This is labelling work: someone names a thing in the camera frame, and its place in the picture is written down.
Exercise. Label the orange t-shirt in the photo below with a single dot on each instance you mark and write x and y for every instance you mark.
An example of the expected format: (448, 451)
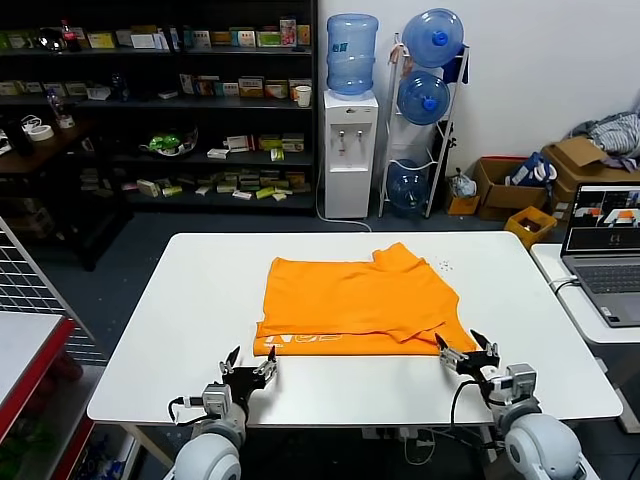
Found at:
(360, 300)

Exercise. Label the white paper cup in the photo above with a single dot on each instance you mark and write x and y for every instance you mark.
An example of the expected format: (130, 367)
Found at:
(303, 97)

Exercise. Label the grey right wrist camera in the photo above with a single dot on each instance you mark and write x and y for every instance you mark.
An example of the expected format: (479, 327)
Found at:
(521, 382)

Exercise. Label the small cardboard box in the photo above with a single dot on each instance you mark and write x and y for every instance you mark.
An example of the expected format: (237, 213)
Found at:
(462, 206)

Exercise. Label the white tape roll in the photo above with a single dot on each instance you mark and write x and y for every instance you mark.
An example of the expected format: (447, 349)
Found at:
(40, 133)

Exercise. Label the small flat white box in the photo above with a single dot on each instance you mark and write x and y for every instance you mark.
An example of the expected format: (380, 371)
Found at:
(219, 154)

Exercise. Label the yellow upright box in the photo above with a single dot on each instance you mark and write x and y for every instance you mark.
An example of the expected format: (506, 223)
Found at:
(304, 35)

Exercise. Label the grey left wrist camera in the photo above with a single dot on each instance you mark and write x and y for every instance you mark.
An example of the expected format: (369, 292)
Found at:
(216, 400)

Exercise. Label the pink printed box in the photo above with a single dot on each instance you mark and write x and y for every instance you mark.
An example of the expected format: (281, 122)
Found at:
(287, 32)

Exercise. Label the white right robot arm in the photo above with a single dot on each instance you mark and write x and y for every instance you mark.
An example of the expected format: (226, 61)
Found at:
(540, 445)

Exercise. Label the red cart with white top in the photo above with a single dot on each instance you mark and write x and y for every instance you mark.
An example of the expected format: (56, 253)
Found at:
(25, 350)

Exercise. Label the white side table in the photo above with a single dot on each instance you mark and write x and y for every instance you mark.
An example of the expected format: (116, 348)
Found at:
(575, 320)

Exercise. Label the large flapped cardboard box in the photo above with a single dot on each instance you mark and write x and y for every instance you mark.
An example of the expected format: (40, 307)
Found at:
(575, 155)

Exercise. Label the brown wooden table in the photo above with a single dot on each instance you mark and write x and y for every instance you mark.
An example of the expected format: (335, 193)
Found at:
(50, 145)

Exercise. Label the grey open laptop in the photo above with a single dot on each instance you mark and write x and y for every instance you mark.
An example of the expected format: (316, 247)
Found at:
(600, 280)

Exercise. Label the crumpled clear plastic bag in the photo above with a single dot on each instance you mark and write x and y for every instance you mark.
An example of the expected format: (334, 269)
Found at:
(462, 185)

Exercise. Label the clear plastic bottle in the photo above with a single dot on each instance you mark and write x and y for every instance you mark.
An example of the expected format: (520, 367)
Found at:
(56, 105)

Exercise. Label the white metal jug rack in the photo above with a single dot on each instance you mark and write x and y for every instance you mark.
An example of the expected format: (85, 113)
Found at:
(386, 150)

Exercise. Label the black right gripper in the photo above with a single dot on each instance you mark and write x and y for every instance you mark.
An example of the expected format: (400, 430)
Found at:
(477, 367)

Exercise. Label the dark blue hanging cloth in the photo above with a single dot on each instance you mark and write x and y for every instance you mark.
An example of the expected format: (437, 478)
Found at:
(452, 72)

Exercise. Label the black cylindrical container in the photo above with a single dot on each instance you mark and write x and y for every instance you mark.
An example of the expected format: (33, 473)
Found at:
(20, 140)

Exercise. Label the plain white box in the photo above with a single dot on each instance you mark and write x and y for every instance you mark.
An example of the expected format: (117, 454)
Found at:
(146, 41)

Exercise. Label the open cardboard box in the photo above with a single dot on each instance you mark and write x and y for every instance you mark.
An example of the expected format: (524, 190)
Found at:
(500, 195)

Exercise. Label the dark blue bottle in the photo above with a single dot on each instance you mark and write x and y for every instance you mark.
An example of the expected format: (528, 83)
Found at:
(120, 87)

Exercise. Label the yellow-green flat box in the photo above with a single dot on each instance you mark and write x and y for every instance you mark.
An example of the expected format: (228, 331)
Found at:
(101, 40)

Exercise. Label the yellow plastic bin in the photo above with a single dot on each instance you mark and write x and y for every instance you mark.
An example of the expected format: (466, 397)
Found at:
(517, 232)

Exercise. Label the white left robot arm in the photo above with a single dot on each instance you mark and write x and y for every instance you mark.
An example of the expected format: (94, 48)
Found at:
(210, 455)

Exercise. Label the labelled blue water jug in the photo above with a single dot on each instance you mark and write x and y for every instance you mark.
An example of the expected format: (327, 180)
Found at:
(350, 65)

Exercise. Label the glass bowl with green items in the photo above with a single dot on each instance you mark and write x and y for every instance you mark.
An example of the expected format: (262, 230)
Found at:
(167, 142)

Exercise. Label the white box with red stripe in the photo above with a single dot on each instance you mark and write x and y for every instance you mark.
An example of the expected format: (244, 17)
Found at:
(241, 144)

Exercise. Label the white water dispenser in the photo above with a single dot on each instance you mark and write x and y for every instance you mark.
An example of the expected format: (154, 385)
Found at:
(350, 190)

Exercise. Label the white power strip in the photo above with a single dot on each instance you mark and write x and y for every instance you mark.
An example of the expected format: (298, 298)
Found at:
(380, 434)

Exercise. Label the cola bottle with red cap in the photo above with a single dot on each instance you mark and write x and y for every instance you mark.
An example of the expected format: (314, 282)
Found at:
(70, 37)

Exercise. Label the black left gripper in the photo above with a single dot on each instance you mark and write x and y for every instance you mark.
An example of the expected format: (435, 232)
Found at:
(245, 382)

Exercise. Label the black slim stand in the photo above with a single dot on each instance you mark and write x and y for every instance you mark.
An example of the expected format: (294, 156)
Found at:
(447, 145)

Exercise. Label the orange and white box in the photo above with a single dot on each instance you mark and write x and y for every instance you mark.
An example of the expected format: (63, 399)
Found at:
(251, 87)

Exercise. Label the green and white box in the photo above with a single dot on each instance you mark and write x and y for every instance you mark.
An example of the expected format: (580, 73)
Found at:
(268, 39)

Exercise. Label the small green box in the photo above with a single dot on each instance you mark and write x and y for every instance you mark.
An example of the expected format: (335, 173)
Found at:
(277, 155)

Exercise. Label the shiny round bowl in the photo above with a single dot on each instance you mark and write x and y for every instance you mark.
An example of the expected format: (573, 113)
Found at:
(52, 40)

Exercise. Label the pile of grey clothes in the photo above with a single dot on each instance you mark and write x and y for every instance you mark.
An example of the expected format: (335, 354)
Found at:
(615, 132)

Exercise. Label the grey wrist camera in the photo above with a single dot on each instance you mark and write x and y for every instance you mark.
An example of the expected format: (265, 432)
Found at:
(216, 400)
(521, 382)

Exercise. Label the small white cup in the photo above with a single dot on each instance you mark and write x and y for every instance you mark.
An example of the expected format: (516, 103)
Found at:
(66, 122)

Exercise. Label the red and white box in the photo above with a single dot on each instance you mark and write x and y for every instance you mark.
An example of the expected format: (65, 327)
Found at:
(276, 90)

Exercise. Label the black shelving unit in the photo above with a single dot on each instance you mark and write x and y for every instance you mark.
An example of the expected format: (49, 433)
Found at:
(200, 104)

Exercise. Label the white work table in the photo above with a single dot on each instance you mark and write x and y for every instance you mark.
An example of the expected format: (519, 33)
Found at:
(200, 280)

